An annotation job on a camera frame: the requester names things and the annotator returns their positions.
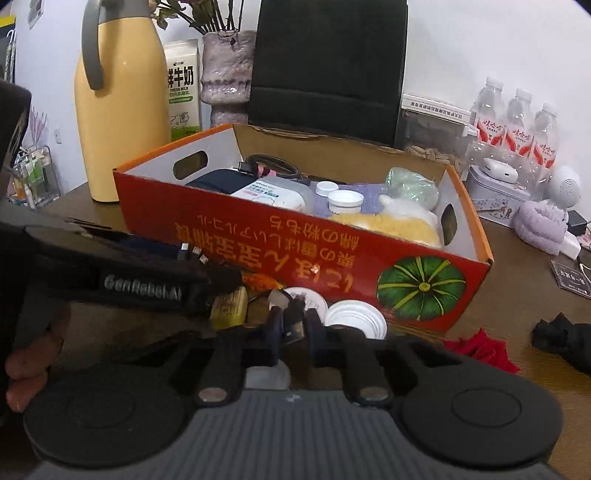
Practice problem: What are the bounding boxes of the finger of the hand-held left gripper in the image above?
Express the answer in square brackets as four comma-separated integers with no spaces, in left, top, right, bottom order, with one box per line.
[25,224,184,265]
[99,264,244,320]

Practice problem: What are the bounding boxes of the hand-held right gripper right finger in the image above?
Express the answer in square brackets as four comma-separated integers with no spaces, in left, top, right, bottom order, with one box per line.
[304,308,467,409]

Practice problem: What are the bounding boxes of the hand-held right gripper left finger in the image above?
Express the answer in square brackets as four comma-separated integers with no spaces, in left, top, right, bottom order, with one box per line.
[115,307,286,408]

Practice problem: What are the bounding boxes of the white round disc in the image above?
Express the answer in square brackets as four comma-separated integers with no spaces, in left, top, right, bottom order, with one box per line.
[283,286,328,315]

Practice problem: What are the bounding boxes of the white round lid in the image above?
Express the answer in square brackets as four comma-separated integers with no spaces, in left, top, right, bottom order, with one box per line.
[324,300,387,340]

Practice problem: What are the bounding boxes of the dark cable with metal plugs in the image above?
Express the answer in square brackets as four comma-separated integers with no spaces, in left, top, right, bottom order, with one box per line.
[124,237,214,269]

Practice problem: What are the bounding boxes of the orange wrapper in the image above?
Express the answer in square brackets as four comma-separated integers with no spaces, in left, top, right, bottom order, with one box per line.
[242,272,282,296]

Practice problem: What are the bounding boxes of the yellow packet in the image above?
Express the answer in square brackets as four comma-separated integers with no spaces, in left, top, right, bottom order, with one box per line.
[210,286,249,330]

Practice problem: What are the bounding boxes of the orange cardboard box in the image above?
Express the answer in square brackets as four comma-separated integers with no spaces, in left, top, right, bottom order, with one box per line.
[113,124,494,334]

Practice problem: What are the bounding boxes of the black zip pouch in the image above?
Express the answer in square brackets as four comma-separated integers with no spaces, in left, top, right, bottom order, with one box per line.
[186,169,252,195]

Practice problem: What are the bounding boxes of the yellow plush toy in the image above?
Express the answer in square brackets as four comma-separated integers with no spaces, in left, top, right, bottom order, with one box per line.
[330,194,444,250]

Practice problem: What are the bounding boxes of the white round jar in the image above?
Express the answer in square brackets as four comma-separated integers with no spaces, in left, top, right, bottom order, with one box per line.
[327,190,365,214]

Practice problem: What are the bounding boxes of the black braided cable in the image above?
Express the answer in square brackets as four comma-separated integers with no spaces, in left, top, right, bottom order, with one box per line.
[239,154,311,182]

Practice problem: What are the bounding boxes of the red fabric flower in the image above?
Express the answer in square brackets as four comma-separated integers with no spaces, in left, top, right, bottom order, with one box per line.
[443,328,520,376]

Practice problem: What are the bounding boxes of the green fabric pouch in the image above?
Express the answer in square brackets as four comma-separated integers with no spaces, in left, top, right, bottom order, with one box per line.
[385,166,439,212]

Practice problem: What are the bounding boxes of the person's left hand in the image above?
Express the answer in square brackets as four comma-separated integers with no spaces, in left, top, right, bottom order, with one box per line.
[4,305,71,414]

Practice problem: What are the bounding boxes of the clear organizer with items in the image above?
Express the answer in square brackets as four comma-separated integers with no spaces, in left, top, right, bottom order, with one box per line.
[8,144,62,209]

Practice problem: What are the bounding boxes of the yellow thermos jug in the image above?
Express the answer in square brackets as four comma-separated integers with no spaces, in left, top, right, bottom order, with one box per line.
[75,0,172,204]

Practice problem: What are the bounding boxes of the green and white milk carton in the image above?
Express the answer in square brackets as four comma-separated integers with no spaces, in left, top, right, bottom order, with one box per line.
[164,39,202,142]

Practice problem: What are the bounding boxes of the pink textured vase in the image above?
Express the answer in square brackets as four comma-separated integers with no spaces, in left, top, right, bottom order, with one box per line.
[200,30,257,129]

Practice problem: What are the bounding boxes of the printed tin box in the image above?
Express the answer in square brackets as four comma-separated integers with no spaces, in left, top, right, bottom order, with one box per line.
[465,165,533,228]

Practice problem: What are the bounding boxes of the clear container with white lid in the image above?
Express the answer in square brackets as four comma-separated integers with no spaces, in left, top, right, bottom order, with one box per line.
[401,93,479,177]

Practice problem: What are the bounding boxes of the black fabric bundle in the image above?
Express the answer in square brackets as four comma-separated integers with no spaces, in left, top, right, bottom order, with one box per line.
[531,313,591,371]

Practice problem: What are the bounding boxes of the small white device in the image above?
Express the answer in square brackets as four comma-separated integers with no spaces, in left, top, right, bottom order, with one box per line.
[482,158,520,183]

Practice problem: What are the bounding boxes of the purple towel roll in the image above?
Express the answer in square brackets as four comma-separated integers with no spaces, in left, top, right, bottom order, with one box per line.
[514,200,573,256]

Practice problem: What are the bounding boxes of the dried pink roses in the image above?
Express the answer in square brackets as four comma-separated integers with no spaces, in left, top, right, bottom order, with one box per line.
[152,0,245,34]

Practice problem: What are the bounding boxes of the dark printed card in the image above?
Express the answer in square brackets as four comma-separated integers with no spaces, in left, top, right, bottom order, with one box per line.
[550,258,591,299]

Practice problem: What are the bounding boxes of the black paper bag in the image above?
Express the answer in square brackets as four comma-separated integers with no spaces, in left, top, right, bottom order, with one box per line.
[247,0,409,149]

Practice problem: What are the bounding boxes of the white plug adapter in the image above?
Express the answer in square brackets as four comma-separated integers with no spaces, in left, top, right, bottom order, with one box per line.
[561,233,583,260]

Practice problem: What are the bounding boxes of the black plug adapter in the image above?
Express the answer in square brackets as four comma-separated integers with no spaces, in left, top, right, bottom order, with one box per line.
[567,210,590,236]

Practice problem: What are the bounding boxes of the white round speaker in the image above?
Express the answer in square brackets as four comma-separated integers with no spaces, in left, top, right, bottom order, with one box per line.
[549,165,585,209]

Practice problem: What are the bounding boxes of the purple wall decal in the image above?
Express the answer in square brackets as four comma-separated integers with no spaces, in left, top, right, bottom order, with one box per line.
[27,105,52,145]

